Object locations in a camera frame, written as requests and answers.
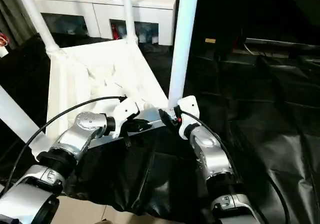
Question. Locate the white plastic table top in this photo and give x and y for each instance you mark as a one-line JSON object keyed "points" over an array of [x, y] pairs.
{"points": [[75, 84]]}

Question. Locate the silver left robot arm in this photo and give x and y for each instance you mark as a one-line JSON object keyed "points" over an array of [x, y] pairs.
{"points": [[82, 129]]}

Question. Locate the black shiny mat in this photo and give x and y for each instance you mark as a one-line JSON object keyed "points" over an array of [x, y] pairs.
{"points": [[162, 179]]}

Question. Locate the grey robot foot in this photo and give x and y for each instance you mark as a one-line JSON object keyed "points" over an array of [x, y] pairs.
{"points": [[103, 221]]}

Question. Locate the white cabinet with glass doors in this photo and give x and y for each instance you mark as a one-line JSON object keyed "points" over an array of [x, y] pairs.
{"points": [[75, 7]]}

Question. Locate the black cabinet with gold label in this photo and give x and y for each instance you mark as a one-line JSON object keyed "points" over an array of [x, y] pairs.
{"points": [[250, 9]]}

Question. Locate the black flat bar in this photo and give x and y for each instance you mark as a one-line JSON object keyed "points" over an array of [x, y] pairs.
{"points": [[287, 44]]}

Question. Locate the red clothes hangers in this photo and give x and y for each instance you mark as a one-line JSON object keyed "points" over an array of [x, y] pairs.
{"points": [[3, 40]]}

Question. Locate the grey curtain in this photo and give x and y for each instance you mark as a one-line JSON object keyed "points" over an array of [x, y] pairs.
{"points": [[15, 14]]}

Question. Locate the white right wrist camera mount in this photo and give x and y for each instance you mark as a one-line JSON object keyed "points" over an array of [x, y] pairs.
{"points": [[190, 106]]}

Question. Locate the white post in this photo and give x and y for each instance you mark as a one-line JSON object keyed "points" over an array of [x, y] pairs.
{"points": [[4, 52]]}

